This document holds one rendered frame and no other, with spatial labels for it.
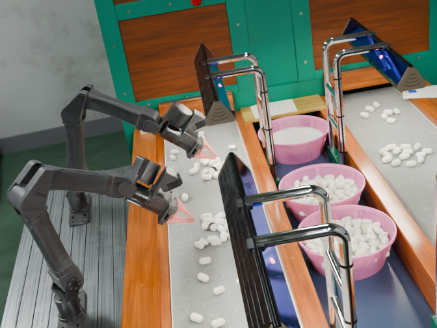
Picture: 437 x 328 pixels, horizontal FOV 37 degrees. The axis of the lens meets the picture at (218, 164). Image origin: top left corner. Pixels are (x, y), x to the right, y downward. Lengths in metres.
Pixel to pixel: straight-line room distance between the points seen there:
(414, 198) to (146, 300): 0.84
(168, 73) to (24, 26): 2.15
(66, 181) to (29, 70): 3.09
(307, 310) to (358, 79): 1.34
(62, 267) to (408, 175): 1.09
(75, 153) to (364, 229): 0.98
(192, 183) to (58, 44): 2.60
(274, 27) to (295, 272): 1.23
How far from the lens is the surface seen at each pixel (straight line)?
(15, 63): 4.69
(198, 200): 2.09
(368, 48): 2.10
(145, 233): 1.92
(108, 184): 1.70
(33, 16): 4.60
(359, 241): 1.81
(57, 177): 1.63
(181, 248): 1.86
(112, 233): 2.15
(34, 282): 2.04
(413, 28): 2.77
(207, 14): 2.56
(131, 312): 1.63
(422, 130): 2.41
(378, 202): 1.95
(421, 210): 1.92
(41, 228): 1.66
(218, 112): 1.83
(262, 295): 1.04
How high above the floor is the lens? 1.74
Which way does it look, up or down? 26 degrees down
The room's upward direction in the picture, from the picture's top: 10 degrees counter-clockwise
